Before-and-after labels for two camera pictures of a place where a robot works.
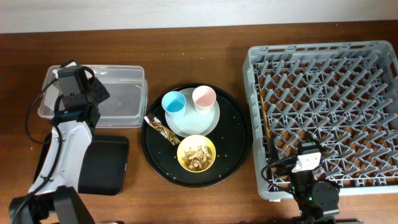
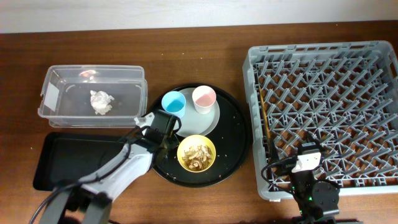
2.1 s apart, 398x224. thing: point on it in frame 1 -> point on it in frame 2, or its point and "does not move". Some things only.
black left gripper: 100,90 -> 166,144
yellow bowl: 196,153 does not move
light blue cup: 174,104 does not move
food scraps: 199,159 does not move
